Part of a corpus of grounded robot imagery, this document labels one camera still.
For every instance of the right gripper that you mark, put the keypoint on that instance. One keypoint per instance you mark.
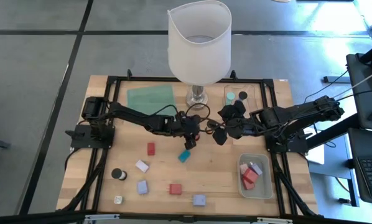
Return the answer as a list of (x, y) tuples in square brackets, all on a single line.
[(242, 128)]

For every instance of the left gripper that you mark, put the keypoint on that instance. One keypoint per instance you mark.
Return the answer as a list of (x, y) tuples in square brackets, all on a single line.
[(186, 127)]

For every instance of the red sand hourglass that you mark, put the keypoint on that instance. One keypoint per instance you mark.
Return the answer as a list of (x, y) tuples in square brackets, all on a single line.
[(198, 137)]

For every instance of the mint capped hourglass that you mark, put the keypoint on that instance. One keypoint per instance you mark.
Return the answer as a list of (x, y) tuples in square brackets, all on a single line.
[(230, 96)]

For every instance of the teal wall charger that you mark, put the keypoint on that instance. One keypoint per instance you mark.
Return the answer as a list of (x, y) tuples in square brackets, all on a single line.
[(184, 156)]

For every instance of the blue sand hourglass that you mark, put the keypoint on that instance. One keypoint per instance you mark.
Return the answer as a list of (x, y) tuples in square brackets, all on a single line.
[(242, 95)]

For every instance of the slim red wall charger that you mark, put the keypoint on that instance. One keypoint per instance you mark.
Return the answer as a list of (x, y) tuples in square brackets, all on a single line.
[(150, 149)]

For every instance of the pink wall charger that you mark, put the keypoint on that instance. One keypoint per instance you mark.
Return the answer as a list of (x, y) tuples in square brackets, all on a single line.
[(243, 168)]

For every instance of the lavender wall charger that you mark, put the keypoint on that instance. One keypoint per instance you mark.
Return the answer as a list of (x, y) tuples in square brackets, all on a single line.
[(257, 169), (199, 200), (142, 187)]

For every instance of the white wall charger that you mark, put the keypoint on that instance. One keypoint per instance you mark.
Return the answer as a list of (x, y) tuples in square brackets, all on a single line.
[(142, 166)]

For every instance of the white sand hourglass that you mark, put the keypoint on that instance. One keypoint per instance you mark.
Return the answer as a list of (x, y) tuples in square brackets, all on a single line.
[(116, 173)]

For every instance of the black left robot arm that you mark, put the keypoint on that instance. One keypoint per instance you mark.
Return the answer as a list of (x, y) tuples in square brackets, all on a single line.
[(133, 115)]

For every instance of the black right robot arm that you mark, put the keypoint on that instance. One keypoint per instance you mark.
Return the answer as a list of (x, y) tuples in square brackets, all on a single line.
[(298, 112)]

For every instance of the clear plastic bin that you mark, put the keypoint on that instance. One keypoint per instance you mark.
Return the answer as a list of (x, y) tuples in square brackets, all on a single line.
[(249, 90)]

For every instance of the green flat mat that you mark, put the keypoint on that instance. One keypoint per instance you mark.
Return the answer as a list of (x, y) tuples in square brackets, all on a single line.
[(151, 96)]

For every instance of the table lamp white shade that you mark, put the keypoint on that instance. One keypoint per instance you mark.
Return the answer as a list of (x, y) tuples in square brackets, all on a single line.
[(198, 56)]

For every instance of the grey plastic bin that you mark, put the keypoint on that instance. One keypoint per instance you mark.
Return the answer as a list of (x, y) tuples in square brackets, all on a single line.
[(263, 189)]

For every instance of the white paper sheet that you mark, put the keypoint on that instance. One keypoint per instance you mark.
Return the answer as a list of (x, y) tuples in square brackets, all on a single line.
[(317, 157)]

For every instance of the small white cube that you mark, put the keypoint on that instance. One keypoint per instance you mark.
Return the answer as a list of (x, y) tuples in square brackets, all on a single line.
[(118, 199)]

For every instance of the black desk top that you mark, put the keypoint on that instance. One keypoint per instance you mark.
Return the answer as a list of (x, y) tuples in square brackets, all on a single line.
[(363, 93)]

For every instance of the black crossbar silver brackets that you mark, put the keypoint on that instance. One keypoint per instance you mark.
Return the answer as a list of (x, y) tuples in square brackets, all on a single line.
[(33, 219)]

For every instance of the black aluminium table frame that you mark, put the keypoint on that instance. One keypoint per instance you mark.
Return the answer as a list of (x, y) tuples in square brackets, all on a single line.
[(142, 79)]

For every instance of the grey floor bracket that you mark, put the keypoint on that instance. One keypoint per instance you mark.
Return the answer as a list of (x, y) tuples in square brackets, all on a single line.
[(335, 79)]

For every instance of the grey desk base frame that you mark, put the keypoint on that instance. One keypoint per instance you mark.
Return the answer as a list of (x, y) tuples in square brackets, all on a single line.
[(338, 169)]

